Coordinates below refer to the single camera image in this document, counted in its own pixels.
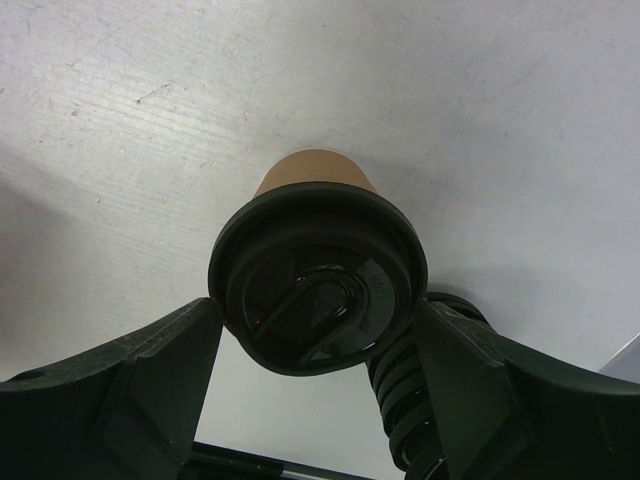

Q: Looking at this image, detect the stack of black lids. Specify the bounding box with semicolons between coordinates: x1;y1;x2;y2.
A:
364;291;496;480

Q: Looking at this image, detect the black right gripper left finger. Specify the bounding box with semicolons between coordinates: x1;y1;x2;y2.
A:
1;298;222;479

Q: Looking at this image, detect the black plastic cup lid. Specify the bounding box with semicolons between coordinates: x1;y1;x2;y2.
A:
208;182;428;376

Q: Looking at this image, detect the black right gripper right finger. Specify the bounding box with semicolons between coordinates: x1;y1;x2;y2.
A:
414;302;639;479

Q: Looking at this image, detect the brown paper coffee cup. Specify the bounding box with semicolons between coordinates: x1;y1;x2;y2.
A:
254;149;377;198

